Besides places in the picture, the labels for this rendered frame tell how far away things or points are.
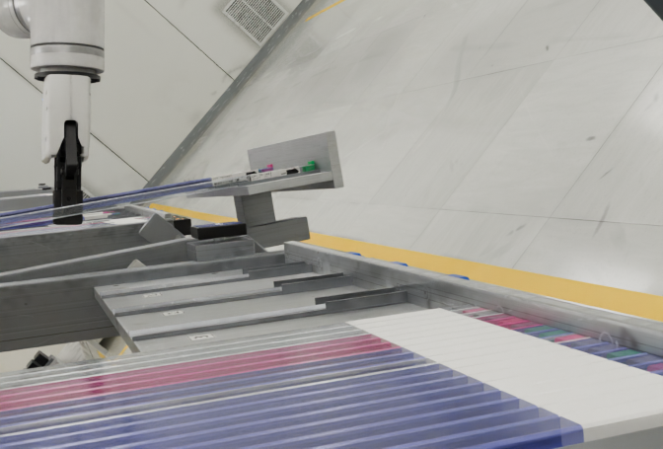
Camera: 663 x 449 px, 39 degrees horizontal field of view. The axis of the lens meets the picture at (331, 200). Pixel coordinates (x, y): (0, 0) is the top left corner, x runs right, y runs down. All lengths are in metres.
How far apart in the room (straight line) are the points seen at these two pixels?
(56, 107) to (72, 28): 0.09
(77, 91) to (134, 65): 7.34
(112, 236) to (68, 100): 0.63
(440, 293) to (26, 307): 0.45
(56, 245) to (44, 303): 0.77
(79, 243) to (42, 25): 0.64
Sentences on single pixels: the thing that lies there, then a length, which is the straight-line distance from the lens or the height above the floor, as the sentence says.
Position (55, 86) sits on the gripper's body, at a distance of 1.10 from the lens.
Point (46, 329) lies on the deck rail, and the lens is 0.92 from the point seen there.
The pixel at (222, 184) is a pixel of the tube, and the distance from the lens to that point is 1.07.
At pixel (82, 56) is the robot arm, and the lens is 1.11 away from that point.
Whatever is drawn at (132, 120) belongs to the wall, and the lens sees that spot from 8.40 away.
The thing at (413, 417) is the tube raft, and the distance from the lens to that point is 0.35.
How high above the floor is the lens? 0.97
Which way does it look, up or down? 15 degrees down
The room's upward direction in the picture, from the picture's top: 49 degrees counter-clockwise
